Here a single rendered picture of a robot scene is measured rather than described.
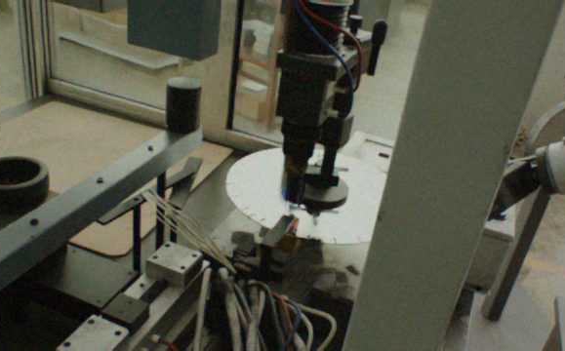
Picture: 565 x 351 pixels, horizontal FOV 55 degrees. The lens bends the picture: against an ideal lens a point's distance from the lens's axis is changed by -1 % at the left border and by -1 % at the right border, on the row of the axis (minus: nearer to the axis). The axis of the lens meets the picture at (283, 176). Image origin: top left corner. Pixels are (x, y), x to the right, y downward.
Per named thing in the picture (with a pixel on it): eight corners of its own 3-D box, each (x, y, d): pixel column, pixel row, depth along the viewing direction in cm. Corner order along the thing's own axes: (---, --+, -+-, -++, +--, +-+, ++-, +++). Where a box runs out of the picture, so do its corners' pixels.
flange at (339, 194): (329, 171, 106) (331, 160, 104) (360, 201, 97) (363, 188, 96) (277, 176, 101) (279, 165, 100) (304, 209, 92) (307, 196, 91)
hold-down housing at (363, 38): (325, 136, 90) (349, 11, 80) (352, 145, 88) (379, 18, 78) (310, 146, 85) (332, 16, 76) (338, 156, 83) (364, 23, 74)
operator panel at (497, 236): (452, 216, 137) (468, 164, 130) (496, 230, 134) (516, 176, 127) (437, 279, 114) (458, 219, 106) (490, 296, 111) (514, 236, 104)
